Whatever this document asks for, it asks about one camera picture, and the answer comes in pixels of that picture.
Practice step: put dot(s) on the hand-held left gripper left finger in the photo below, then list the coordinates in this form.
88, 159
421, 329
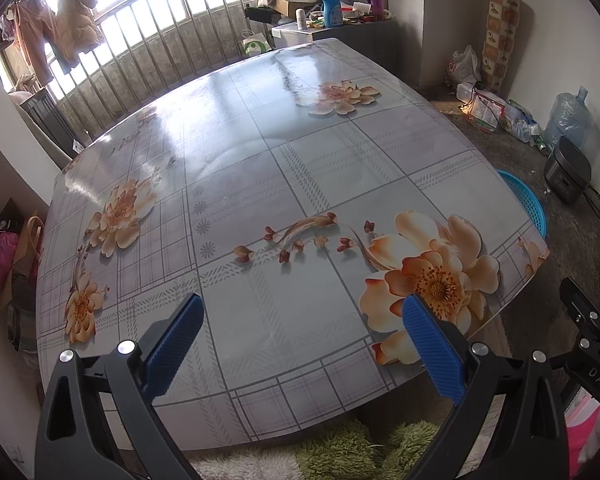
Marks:
175, 345

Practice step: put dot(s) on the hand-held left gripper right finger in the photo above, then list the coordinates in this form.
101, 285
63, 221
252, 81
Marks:
435, 350

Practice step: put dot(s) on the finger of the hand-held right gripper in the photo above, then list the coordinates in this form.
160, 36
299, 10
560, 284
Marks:
587, 317

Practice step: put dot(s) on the pink printed cloth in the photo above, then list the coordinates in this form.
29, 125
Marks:
587, 435

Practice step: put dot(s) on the blue plastic basket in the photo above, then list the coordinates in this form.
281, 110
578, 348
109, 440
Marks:
530, 200

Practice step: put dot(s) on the person's fluffy green white robe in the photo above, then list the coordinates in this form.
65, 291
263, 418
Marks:
340, 450

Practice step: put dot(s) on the black rice cooker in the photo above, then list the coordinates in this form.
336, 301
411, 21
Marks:
567, 170

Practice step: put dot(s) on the brown paper bag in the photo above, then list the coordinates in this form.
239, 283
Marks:
27, 260

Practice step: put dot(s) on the pink plastic bag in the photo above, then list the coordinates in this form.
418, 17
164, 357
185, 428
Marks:
2, 260

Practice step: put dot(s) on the blue water jug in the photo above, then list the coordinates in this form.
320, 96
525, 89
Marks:
567, 115

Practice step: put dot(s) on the pile of empty plastic bottles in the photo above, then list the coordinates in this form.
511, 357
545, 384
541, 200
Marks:
522, 122

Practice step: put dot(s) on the clear bag with red trim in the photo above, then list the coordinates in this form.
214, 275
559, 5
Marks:
482, 110

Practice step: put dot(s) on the white plastic bag red print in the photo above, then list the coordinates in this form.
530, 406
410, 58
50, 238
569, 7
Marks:
464, 66

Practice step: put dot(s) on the tall patterned carton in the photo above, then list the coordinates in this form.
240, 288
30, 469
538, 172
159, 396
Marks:
501, 35

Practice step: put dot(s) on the white paper bag green print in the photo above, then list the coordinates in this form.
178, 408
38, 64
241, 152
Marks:
255, 45

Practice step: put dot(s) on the metal balcony railing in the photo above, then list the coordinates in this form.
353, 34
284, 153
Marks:
180, 25

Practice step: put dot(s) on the grey cabinet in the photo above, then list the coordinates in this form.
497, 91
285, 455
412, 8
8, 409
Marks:
360, 35

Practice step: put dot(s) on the black flat device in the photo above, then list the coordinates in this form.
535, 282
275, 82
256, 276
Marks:
260, 15

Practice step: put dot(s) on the peach puffy jacket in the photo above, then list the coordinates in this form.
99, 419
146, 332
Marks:
75, 15

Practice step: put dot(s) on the small white bottle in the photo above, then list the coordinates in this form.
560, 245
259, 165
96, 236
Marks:
301, 19

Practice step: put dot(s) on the purple cup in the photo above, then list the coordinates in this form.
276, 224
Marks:
376, 5

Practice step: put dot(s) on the blue detergent bottle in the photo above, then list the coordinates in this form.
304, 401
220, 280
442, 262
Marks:
332, 10

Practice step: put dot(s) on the open cardboard box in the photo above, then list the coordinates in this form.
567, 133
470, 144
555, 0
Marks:
287, 7

